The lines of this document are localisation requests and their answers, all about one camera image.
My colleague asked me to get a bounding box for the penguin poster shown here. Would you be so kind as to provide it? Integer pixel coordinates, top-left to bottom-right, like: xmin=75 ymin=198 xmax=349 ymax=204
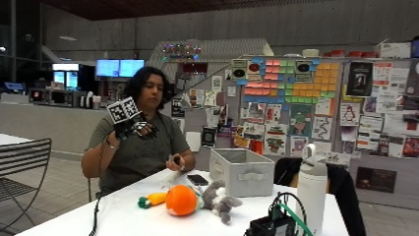
xmin=340 ymin=102 xmax=364 ymax=128

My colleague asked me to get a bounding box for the white marker cube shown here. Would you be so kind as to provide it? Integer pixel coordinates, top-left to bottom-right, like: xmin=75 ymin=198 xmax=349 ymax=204
xmin=107 ymin=96 xmax=143 ymax=125

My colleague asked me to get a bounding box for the black smartphone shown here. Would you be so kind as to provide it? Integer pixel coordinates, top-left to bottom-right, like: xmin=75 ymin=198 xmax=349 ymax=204
xmin=187 ymin=173 xmax=211 ymax=187

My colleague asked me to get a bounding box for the black counter appliance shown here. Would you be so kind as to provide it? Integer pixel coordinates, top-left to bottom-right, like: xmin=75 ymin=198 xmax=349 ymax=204
xmin=28 ymin=88 xmax=90 ymax=108

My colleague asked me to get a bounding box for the white water bottle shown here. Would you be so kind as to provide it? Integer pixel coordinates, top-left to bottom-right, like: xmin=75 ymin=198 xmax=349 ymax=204
xmin=296 ymin=143 xmax=329 ymax=236

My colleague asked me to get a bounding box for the lit drinks fridge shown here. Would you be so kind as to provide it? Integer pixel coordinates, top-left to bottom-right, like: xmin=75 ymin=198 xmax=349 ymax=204
xmin=51 ymin=63 xmax=82 ymax=91

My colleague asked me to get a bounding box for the the person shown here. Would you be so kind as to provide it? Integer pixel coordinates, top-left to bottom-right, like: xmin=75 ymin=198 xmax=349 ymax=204
xmin=82 ymin=66 xmax=197 ymax=199

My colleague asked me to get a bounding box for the black metal slatted chair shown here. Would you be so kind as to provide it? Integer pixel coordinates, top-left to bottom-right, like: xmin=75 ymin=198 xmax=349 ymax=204
xmin=0 ymin=138 xmax=54 ymax=232

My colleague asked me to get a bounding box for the grey plush animal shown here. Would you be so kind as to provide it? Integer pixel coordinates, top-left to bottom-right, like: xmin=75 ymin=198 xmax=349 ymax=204
xmin=200 ymin=179 xmax=244 ymax=226

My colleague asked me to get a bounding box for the yellow green plush corn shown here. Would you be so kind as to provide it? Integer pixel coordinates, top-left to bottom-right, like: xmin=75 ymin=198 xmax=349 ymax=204
xmin=136 ymin=192 xmax=169 ymax=209

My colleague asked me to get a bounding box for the black glove cable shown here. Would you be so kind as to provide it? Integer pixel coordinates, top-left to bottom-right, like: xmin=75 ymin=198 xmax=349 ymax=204
xmin=88 ymin=137 xmax=112 ymax=236

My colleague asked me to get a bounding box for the grey service counter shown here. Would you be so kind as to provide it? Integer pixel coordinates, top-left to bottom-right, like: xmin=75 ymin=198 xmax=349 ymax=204
xmin=0 ymin=100 xmax=111 ymax=155

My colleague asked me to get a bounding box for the board of paper posters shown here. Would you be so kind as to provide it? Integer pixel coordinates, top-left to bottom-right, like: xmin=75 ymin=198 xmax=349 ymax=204
xmin=171 ymin=57 xmax=419 ymax=162

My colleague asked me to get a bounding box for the grey fabric storage box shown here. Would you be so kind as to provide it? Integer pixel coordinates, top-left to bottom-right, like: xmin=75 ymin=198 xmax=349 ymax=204
xmin=209 ymin=147 xmax=277 ymax=198

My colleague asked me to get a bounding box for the white cardboard box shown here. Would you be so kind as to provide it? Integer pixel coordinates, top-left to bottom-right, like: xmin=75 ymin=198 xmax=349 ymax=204
xmin=378 ymin=41 xmax=413 ymax=60

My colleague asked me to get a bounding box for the wall of coloured sticky notes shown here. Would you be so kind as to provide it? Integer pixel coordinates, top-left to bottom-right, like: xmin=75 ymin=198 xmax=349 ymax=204
xmin=236 ymin=57 xmax=342 ymax=105

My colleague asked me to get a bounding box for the grey staircase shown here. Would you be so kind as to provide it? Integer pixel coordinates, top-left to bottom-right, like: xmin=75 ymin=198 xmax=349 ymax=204
xmin=145 ymin=37 xmax=276 ymax=99

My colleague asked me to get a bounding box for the blue wall monitor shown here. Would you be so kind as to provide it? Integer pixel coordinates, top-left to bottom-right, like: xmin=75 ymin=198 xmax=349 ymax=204
xmin=96 ymin=59 xmax=121 ymax=79
xmin=120 ymin=58 xmax=147 ymax=79

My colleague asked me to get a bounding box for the black electronics box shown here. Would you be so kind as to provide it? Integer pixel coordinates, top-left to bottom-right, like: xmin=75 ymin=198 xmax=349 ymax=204
xmin=244 ymin=213 xmax=298 ymax=236

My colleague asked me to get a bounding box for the white round container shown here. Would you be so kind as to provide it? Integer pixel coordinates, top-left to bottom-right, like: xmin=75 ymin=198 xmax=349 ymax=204
xmin=301 ymin=48 xmax=321 ymax=58

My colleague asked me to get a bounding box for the black looped cable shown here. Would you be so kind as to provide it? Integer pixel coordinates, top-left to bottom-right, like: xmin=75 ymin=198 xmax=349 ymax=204
xmin=269 ymin=191 xmax=308 ymax=227

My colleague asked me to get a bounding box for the black poster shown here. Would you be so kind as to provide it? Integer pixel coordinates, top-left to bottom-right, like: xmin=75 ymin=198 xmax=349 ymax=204
xmin=346 ymin=61 xmax=376 ymax=98

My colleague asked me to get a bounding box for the green cable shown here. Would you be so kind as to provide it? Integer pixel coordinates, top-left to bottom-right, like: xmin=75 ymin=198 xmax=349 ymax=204
xmin=277 ymin=203 xmax=314 ymax=236

